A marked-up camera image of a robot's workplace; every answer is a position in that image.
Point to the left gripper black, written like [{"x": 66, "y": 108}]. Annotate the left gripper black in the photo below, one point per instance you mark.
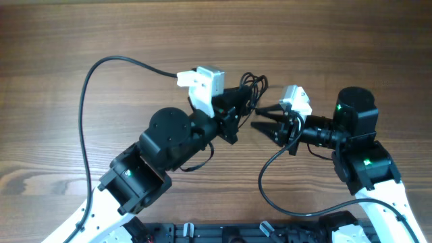
[{"x": 230, "y": 98}]

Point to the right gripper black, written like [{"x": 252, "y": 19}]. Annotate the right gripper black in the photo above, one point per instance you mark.
[{"x": 287, "y": 129}]

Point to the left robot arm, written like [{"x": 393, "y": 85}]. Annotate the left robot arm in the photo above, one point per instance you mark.
[{"x": 138, "y": 176}]

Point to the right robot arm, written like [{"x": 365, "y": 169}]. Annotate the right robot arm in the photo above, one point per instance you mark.
[{"x": 360, "y": 161}]

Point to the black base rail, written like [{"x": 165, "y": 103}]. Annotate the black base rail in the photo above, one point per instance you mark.
[{"x": 242, "y": 232}]

